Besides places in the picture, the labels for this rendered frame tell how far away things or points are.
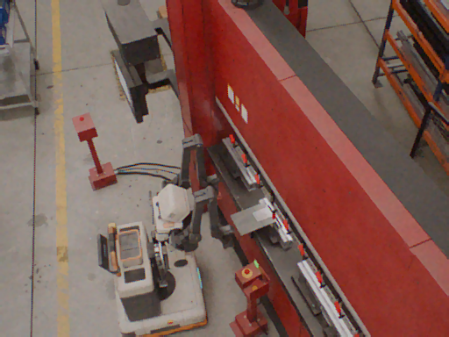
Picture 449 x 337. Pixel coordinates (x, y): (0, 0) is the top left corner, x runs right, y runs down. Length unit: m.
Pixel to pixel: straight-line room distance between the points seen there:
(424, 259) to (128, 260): 2.16
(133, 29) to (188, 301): 2.04
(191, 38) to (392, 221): 1.92
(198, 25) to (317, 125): 1.34
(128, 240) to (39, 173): 2.03
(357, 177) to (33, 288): 3.30
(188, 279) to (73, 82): 3.07
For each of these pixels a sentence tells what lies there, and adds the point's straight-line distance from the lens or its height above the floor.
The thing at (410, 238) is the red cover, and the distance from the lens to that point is 2.23.
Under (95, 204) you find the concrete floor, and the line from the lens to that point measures 5.25.
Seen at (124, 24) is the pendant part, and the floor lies 1.95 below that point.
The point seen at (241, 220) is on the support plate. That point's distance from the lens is 3.74.
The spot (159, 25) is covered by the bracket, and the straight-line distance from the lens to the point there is 4.18.
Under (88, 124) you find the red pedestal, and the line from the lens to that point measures 4.81.
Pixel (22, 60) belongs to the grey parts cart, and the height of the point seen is 0.33.
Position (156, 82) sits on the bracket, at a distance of 4.53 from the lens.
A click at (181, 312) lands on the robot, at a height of 0.28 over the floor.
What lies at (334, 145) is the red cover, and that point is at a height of 2.30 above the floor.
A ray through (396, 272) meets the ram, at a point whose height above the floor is 2.06.
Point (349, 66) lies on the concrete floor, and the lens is 6.49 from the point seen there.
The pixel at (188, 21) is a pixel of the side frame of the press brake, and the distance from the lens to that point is 3.52.
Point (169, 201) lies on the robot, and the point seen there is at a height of 1.38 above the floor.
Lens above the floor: 4.11
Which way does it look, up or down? 51 degrees down
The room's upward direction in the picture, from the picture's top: 3 degrees counter-clockwise
